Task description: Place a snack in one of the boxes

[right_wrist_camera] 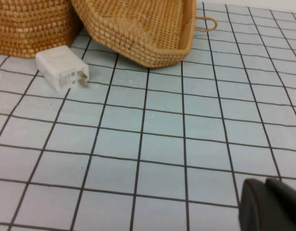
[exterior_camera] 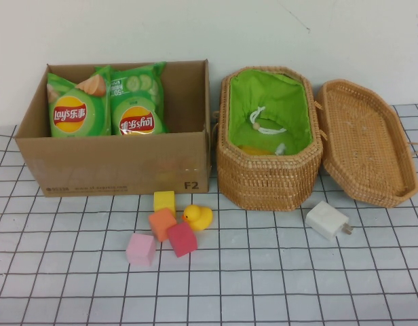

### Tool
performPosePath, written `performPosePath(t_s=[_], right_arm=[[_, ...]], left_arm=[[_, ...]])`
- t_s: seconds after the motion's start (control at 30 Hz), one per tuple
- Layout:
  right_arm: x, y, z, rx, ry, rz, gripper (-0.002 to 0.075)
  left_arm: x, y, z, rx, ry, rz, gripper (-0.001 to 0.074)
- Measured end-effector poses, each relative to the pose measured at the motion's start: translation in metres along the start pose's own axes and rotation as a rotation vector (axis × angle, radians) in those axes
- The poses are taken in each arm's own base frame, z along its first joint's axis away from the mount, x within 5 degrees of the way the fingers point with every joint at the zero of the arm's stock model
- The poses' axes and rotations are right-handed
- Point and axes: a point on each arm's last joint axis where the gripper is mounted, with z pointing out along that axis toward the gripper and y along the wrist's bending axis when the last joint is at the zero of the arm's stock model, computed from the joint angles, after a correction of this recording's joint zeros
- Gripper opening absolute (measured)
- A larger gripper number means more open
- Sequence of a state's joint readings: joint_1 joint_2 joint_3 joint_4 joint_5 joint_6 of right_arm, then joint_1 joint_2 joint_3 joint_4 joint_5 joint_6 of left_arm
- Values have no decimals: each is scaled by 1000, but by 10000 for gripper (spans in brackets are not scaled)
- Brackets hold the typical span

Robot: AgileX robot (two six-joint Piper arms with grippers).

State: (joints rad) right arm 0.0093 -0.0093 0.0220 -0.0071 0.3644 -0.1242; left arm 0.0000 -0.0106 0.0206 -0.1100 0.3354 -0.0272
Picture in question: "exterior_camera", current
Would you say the green Lay's chips bag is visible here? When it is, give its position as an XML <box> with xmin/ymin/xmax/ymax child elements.
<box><xmin>46</xmin><ymin>64</ymin><xmax>112</xmax><ymax>138</ymax></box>
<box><xmin>109</xmin><ymin>60</ymin><xmax>171</xmax><ymax>136</ymax></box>

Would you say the yellow rubber duck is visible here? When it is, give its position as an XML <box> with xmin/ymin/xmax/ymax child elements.
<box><xmin>180</xmin><ymin>204</ymin><xmax>214</xmax><ymax>232</ymax></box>

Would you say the yellow foam cube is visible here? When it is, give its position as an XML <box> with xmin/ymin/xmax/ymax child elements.
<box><xmin>153</xmin><ymin>190</ymin><xmax>177</xmax><ymax>218</ymax></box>

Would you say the woven rattan basket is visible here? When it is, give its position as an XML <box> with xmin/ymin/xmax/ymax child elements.
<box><xmin>215</xmin><ymin>66</ymin><xmax>324</xmax><ymax>212</ymax></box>

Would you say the orange foam cube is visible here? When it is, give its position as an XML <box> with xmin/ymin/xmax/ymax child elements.
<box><xmin>148</xmin><ymin>207</ymin><xmax>178</xmax><ymax>242</ymax></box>

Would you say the red foam cube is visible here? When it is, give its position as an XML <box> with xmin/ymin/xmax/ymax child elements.
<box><xmin>166</xmin><ymin>222</ymin><xmax>199</xmax><ymax>259</ymax></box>

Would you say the green fabric basket liner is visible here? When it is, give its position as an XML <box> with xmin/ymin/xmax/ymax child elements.
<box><xmin>228</xmin><ymin>69</ymin><xmax>314</xmax><ymax>156</ymax></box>

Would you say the brown cardboard box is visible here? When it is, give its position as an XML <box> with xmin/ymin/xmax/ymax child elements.
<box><xmin>14</xmin><ymin>59</ymin><xmax>212</xmax><ymax>198</ymax></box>

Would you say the pink foam cube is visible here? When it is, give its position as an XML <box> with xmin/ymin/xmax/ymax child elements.
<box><xmin>125</xmin><ymin>233</ymin><xmax>157</xmax><ymax>266</ymax></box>

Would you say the woven rattan basket lid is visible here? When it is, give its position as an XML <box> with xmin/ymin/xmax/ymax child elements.
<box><xmin>313</xmin><ymin>78</ymin><xmax>418</xmax><ymax>208</ymax></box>

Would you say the white drawstring cord with bead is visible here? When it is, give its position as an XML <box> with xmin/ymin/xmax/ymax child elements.
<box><xmin>249</xmin><ymin>106</ymin><xmax>288</xmax><ymax>156</ymax></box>

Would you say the white USB wall charger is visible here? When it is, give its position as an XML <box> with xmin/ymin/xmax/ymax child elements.
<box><xmin>305</xmin><ymin>200</ymin><xmax>354</xmax><ymax>242</ymax></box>

